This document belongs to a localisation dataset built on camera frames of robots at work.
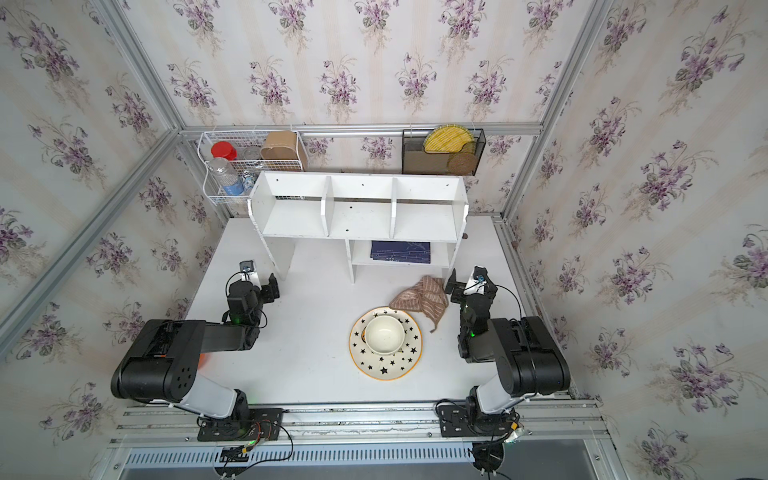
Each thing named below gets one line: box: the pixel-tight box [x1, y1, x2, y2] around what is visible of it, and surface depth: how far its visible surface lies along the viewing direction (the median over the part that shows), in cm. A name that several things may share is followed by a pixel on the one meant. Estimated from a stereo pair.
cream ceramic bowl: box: [364, 315, 405, 355], surface depth 87 cm
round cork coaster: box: [447, 153, 478, 176], surface depth 98 cm
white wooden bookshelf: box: [247, 171, 469, 283], surface depth 87 cm
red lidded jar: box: [211, 141, 237, 161], surface depth 93 cm
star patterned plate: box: [348, 306, 423, 381], surface depth 85 cm
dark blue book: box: [370, 240, 431, 264], surface depth 92 cm
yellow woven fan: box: [423, 124, 474, 153], surface depth 96 cm
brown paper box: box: [260, 130, 298, 160], surface depth 92 cm
